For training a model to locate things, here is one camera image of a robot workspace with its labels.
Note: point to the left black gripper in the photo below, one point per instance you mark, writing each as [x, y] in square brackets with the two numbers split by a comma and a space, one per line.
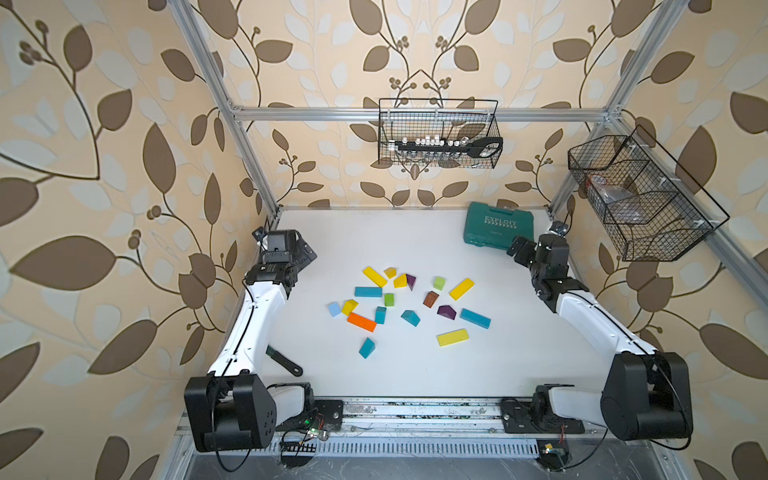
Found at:
[307, 253]

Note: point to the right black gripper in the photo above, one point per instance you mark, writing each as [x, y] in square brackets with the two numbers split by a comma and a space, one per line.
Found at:
[528, 247]

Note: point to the yellow triangle block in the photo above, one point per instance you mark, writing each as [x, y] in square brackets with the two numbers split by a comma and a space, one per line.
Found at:
[349, 307]
[401, 281]

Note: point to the long yellow block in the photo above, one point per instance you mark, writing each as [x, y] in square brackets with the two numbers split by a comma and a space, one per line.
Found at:
[452, 338]
[461, 289]
[378, 279]

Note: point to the teal triangle block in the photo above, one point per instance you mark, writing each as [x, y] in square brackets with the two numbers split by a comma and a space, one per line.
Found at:
[411, 317]
[367, 348]

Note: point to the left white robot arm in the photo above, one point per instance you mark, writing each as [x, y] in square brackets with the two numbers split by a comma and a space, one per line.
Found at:
[252, 391]

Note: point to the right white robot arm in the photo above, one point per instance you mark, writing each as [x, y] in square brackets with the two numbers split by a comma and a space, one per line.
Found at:
[646, 393]

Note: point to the green plastic tool case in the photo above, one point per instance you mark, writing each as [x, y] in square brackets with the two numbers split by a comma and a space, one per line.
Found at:
[487, 226]

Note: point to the light blue cube block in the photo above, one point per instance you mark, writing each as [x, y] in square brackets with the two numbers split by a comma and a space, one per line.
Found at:
[334, 309]

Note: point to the long teal block upper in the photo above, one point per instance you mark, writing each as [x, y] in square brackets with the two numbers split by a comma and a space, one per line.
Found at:
[368, 292]

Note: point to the long teal block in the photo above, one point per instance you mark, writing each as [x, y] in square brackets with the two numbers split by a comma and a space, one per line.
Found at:
[368, 292]
[475, 318]

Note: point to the plastic bag in basket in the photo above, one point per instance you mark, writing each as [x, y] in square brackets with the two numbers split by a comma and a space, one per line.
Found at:
[619, 205]

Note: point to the long teal block right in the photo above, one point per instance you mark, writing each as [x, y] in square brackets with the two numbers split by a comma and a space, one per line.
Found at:
[475, 318]

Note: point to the light green cube right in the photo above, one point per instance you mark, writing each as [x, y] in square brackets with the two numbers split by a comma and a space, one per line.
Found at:
[439, 283]

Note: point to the orange long block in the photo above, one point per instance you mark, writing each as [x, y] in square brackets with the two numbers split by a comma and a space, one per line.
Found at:
[362, 322]

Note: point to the purple triangle block lower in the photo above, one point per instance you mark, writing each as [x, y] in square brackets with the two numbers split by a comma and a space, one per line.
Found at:
[447, 311]

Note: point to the dark green hand tool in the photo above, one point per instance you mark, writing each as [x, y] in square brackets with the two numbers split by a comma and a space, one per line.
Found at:
[290, 366]

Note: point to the brown wooden block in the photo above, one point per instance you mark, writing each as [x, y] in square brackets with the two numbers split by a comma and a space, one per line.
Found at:
[430, 299]

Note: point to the right wire basket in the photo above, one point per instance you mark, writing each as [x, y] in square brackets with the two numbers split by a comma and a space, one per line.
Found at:
[679, 212]

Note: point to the wire basket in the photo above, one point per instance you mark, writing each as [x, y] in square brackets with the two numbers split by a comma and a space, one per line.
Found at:
[679, 212]
[407, 119]

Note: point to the back wire basket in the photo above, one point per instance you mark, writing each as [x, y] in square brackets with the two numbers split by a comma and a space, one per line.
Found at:
[407, 119]

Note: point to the socket rail with sockets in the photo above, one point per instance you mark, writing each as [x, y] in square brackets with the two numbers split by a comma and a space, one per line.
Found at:
[482, 148]

